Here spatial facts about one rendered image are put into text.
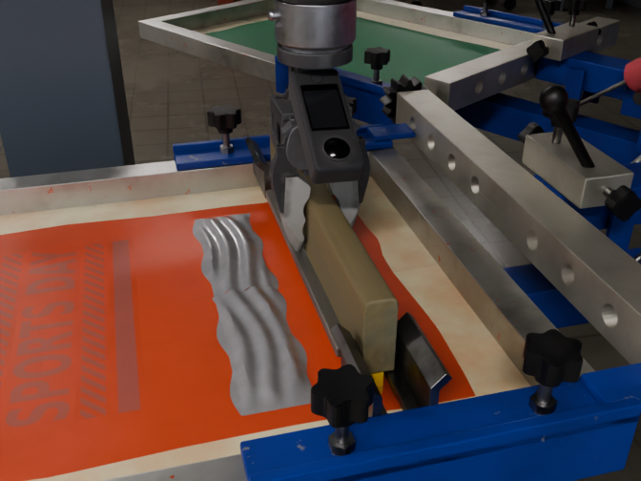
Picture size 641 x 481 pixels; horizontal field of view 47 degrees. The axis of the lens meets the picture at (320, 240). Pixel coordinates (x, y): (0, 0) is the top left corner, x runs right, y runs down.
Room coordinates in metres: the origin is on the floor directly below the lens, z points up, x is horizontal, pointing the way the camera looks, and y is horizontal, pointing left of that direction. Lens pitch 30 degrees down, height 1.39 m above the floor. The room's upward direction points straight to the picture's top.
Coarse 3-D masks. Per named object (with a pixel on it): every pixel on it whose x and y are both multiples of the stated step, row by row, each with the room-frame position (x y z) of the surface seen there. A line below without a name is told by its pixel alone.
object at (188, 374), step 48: (288, 288) 0.65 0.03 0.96; (144, 336) 0.57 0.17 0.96; (192, 336) 0.57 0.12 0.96; (432, 336) 0.57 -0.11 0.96; (192, 384) 0.50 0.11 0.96; (384, 384) 0.50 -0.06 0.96; (48, 432) 0.44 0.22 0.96; (96, 432) 0.44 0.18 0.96; (144, 432) 0.44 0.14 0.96; (192, 432) 0.44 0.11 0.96; (240, 432) 0.44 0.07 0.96; (0, 480) 0.39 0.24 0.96
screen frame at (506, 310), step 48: (0, 192) 0.82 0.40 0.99; (48, 192) 0.83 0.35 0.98; (96, 192) 0.85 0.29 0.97; (144, 192) 0.86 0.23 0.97; (192, 192) 0.88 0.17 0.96; (384, 192) 0.88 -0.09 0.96; (432, 192) 0.81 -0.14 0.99; (432, 240) 0.72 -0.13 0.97; (480, 288) 0.60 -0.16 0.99; (144, 480) 0.36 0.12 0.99; (192, 480) 0.36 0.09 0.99; (240, 480) 0.36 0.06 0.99
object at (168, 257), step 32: (96, 224) 0.79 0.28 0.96; (128, 224) 0.79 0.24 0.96; (160, 224) 0.79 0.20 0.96; (192, 224) 0.79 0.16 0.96; (256, 224) 0.79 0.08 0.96; (160, 256) 0.72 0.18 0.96; (192, 256) 0.72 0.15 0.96; (288, 256) 0.72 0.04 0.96; (160, 288) 0.65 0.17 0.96; (192, 288) 0.65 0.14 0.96
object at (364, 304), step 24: (312, 192) 0.67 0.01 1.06; (312, 216) 0.63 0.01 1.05; (336, 216) 0.62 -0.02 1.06; (312, 240) 0.64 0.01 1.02; (336, 240) 0.57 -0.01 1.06; (360, 240) 0.58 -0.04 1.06; (312, 264) 0.64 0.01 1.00; (336, 264) 0.55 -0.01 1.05; (360, 264) 0.53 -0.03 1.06; (336, 288) 0.55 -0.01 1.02; (360, 288) 0.50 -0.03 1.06; (384, 288) 0.50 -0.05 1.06; (336, 312) 0.55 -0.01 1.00; (360, 312) 0.48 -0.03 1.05; (384, 312) 0.48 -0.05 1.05; (360, 336) 0.48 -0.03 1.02; (384, 336) 0.48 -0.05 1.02; (384, 360) 0.48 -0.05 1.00
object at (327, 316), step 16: (272, 192) 0.80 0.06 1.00; (272, 208) 0.77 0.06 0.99; (288, 240) 0.69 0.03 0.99; (304, 256) 0.65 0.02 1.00; (304, 272) 0.62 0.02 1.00; (320, 288) 0.59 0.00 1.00; (320, 304) 0.57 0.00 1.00; (320, 320) 0.55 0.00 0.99; (336, 320) 0.54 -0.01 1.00; (336, 352) 0.50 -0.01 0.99
